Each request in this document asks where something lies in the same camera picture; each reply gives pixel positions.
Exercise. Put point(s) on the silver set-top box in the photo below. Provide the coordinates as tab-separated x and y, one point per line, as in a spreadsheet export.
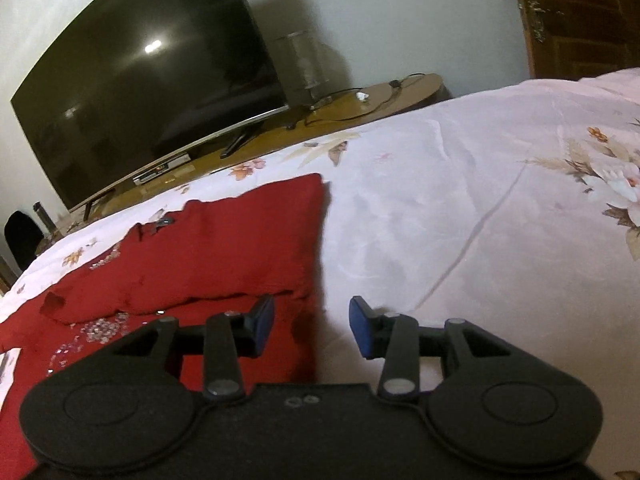
160	169

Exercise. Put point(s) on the white floral bed sheet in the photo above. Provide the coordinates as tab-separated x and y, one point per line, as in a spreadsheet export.
515	209

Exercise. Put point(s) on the brass door handle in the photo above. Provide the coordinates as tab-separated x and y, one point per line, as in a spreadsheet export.
535	14

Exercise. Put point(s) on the wooden tv console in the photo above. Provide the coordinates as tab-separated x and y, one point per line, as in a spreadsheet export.
297	125

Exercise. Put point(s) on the red beaded knit sweater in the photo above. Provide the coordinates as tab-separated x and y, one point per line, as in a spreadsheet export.
213	257

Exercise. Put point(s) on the black chair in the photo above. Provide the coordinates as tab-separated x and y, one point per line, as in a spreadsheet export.
23	237

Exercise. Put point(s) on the clear glass vase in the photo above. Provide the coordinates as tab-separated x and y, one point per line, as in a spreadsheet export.
301	50

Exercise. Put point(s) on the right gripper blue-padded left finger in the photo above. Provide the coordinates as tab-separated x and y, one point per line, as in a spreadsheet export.
228	337

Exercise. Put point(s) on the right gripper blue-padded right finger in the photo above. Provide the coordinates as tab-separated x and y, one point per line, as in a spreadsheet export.
400	341

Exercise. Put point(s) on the brown wooden door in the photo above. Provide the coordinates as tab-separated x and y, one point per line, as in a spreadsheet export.
593	38

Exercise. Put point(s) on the large black curved television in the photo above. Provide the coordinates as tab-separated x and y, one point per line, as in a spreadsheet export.
129	83

